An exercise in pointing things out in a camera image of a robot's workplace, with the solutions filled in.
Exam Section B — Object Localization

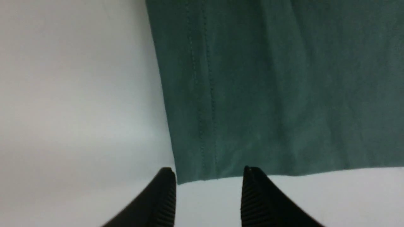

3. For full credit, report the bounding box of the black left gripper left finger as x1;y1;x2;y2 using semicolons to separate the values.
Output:
104;167;176;227

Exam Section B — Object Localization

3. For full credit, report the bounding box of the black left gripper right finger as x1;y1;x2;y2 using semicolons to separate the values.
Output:
241;166;323;227

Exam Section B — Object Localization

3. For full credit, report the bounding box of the green long-sleeve top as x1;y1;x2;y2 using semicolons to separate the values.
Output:
146;0;404;184

